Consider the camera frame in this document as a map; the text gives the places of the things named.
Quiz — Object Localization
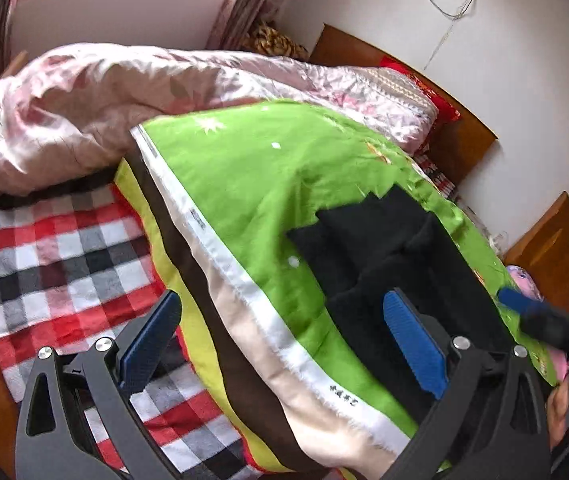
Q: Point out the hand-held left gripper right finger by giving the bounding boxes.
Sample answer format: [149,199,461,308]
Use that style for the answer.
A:
[381,287,552,480]

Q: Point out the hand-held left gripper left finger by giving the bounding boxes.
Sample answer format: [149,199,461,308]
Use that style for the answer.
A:
[14,290,185,480]

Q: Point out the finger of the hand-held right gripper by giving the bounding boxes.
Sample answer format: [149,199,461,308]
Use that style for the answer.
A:
[497,286,569,346]

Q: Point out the black pants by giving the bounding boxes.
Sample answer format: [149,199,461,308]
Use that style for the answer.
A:
[287,185,517,426]

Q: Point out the wooden bed headboard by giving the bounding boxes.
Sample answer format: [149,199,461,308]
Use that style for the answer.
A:
[504,191,569,321]
[309,22,499,186]

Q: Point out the red plaid bed sheet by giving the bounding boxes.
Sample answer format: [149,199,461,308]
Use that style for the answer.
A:
[0,152,460,480]

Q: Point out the green printed bed sheet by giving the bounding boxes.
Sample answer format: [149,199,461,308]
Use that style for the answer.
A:
[114,100,560,480]

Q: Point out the red printed pillow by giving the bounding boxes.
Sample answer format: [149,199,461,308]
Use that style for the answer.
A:
[379,57,462,123]

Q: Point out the pink floral quilt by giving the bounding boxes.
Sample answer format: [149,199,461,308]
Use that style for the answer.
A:
[0,42,440,196]

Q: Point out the yellow brown patterned cloth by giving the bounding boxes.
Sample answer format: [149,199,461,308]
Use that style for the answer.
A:
[242,20,310,58]

